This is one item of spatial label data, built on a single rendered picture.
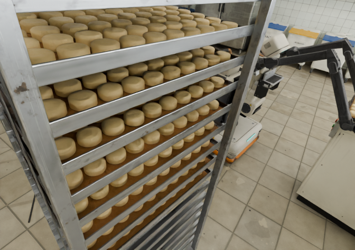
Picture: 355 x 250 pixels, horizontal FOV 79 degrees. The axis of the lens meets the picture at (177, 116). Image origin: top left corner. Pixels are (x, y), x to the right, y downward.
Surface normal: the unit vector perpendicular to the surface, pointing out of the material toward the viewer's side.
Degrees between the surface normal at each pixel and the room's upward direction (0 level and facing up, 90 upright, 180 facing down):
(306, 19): 90
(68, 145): 0
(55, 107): 0
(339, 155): 90
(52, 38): 0
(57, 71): 90
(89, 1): 90
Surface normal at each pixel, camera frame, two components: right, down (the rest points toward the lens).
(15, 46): 0.70, 0.47
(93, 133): 0.10, -0.81
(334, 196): -0.69, 0.36
